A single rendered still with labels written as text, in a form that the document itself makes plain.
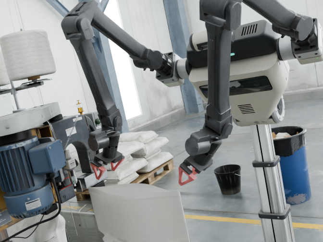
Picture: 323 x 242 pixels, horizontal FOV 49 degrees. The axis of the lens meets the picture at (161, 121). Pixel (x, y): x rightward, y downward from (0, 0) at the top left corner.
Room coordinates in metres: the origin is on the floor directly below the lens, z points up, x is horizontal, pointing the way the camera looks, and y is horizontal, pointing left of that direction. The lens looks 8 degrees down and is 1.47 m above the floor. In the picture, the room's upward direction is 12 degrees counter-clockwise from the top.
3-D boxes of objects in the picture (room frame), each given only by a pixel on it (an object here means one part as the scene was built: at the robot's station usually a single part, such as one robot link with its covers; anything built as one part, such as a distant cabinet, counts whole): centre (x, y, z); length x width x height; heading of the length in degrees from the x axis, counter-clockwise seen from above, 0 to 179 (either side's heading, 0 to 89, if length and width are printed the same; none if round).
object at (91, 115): (1.69, 0.33, 1.28); 0.08 x 0.05 x 0.09; 55
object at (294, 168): (3.29, -1.06, 0.32); 0.51 x 0.48 x 0.65; 145
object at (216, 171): (3.74, -0.59, 0.13); 0.30 x 0.30 x 0.26
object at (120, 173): (4.43, 0.62, 0.32); 0.66 x 0.43 x 0.15; 147
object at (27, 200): (1.17, 0.49, 1.21); 0.15 x 0.15 x 0.25
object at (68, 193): (1.46, 0.47, 1.04); 0.08 x 0.06 x 0.05; 145
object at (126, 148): (4.43, 0.61, 0.56); 0.66 x 0.42 x 0.15; 145
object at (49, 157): (1.16, 0.39, 1.25); 0.10 x 0.08 x 0.12; 170
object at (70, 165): (1.45, 0.41, 1.14); 0.05 x 0.04 x 0.16; 145
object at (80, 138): (1.64, 0.50, 1.21); 0.30 x 0.25 x 0.30; 55
